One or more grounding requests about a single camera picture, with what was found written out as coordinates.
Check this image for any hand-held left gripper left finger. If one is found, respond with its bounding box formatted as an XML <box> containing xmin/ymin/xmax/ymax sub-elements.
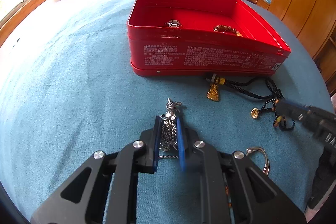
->
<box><xmin>30</xmin><ymin>115</ymin><xmax>161</xmax><ymax>224</ymax></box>

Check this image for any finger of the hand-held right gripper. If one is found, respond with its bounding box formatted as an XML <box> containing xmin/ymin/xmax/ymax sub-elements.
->
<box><xmin>285</xmin><ymin>100</ymin><xmax>336</xmax><ymax>125</ymax></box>
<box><xmin>277</xmin><ymin>103</ymin><xmax>325</xmax><ymax>139</ymax></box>

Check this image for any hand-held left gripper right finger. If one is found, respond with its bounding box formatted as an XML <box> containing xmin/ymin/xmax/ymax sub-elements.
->
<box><xmin>176</xmin><ymin>116</ymin><xmax>307</xmax><ymax>224</ymax></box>

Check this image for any silver chain necklace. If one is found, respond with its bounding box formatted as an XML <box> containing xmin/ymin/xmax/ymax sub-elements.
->
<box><xmin>157</xmin><ymin>98</ymin><xmax>186</xmax><ymax>160</ymax></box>

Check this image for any black bead necklace gold charm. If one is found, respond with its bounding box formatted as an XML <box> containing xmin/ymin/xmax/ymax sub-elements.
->
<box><xmin>248</xmin><ymin>77</ymin><xmax>296</xmax><ymax>131</ymax></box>

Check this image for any silver bangle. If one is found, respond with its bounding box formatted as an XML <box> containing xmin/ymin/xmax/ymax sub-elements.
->
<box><xmin>245</xmin><ymin>146</ymin><xmax>271</xmax><ymax>176</ymax></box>

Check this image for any gold pendant black cord necklace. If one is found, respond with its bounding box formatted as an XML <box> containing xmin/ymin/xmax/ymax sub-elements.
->
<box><xmin>205</xmin><ymin>72</ymin><xmax>279</xmax><ymax>103</ymax></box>

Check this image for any red tin box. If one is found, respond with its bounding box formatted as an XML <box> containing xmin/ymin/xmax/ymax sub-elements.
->
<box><xmin>127</xmin><ymin>0</ymin><xmax>292</xmax><ymax>77</ymax></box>

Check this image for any silver metal watch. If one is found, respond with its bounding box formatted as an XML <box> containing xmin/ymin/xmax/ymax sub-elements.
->
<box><xmin>165</xmin><ymin>20</ymin><xmax>182</xmax><ymax>29</ymax></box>

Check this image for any wooden bead bracelet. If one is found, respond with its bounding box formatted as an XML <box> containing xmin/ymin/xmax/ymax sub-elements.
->
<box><xmin>213</xmin><ymin>25</ymin><xmax>243</xmax><ymax>38</ymax></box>

